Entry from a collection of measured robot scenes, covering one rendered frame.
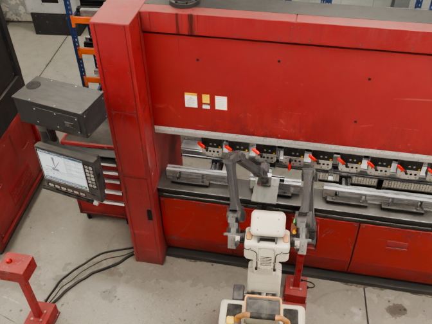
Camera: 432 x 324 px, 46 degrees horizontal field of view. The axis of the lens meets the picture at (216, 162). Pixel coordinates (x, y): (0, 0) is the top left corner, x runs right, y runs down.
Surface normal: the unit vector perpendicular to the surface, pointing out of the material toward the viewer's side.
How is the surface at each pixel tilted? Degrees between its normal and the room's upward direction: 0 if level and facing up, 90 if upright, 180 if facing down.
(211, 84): 90
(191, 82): 90
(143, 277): 0
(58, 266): 0
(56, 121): 90
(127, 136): 90
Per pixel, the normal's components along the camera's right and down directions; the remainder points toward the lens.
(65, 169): -0.38, 0.62
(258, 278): -0.11, 0.55
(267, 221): -0.10, -0.01
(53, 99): -0.02, -0.74
